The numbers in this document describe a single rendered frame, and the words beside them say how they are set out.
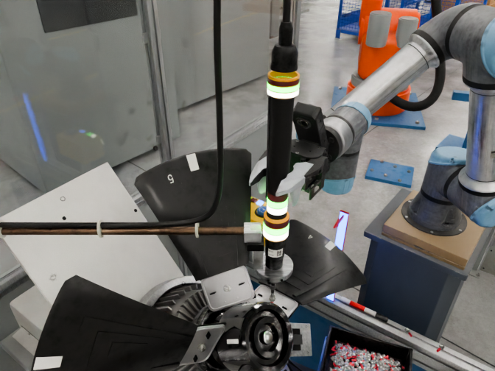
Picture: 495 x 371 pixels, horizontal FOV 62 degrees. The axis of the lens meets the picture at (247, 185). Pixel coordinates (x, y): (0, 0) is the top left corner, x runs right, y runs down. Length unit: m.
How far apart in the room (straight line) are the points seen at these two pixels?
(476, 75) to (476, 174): 0.27
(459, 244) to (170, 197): 0.86
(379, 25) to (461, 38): 3.31
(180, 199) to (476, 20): 0.67
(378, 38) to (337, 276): 3.53
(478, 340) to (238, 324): 1.94
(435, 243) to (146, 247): 0.80
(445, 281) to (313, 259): 0.51
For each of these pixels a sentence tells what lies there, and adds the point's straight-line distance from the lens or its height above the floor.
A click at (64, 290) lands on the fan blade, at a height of 1.42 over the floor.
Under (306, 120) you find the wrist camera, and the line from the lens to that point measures 0.67.
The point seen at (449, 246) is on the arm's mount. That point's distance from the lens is 1.30.
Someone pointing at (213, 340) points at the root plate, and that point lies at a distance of 0.75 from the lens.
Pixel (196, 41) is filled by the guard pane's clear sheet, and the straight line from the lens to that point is 1.54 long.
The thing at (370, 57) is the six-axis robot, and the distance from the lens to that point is 4.41.
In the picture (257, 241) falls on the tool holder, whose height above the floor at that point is 1.36.
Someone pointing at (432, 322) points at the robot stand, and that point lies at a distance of 1.47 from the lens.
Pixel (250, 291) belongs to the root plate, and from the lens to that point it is 0.77.
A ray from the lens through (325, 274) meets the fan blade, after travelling 0.93.
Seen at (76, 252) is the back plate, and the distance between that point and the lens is 0.89.
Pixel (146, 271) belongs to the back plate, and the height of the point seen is 1.17.
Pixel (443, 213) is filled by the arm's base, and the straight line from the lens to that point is 1.32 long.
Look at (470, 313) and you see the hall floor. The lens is 2.65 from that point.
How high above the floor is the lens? 1.83
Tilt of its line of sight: 34 degrees down
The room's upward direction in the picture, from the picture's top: straight up
